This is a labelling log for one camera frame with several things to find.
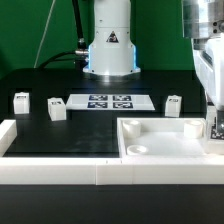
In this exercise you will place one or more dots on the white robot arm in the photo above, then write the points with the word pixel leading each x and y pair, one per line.
pixel 112 55

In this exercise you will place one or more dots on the white square tabletop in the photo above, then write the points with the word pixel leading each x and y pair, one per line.
pixel 166 137

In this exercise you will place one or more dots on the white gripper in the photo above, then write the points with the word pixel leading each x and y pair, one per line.
pixel 209 67

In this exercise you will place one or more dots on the white U-shaped obstacle fence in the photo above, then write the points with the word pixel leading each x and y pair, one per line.
pixel 208 169

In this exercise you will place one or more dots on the white marker sheet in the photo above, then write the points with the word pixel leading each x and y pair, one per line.
pixel 117 102

